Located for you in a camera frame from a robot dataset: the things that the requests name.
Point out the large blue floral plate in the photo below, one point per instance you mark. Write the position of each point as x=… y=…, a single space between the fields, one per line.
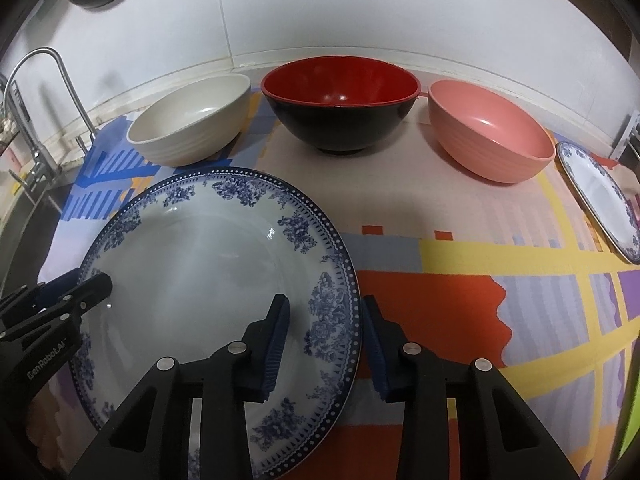
x=200 y=260

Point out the red and black bowl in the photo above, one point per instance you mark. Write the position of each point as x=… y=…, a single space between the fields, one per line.
x=340 y=127

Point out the steel sink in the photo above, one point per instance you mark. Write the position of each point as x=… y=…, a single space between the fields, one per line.
x=27 y=222

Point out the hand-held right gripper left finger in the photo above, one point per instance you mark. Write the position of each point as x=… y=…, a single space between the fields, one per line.
x=279 y=342

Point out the pink ribbed bowl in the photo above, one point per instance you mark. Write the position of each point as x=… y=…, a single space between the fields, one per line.
x=480 y=157

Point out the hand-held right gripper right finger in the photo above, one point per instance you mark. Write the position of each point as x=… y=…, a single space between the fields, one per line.
x=375 y=352

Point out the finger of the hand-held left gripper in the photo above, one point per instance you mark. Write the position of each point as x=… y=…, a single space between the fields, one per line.
x=95 y=287
x=57 y=287

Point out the small blue floral plate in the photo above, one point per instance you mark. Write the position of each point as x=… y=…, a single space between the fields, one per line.
x=600 y=200

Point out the colourful patterned table mat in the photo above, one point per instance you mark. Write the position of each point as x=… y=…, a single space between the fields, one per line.
x=450 y=270

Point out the metal dish rack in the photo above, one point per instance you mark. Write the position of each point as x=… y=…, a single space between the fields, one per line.
x=631 y=135

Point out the cream ribbed bowl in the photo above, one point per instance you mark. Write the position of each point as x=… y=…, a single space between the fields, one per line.
x=200 y=135

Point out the chrome faucet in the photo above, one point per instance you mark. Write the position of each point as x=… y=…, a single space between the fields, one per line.
x=40 y=166

